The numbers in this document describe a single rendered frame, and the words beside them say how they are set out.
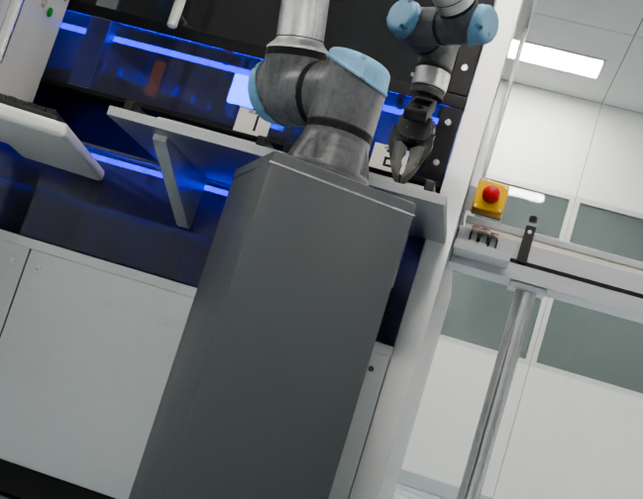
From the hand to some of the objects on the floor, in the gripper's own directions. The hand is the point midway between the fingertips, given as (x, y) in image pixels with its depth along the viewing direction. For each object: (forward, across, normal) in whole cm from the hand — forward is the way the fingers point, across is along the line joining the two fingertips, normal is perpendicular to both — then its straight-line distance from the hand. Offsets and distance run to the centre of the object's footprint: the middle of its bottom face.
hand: (399, 178), depth 198 cm
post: (+91, -9, -32) cm, 97 cm away
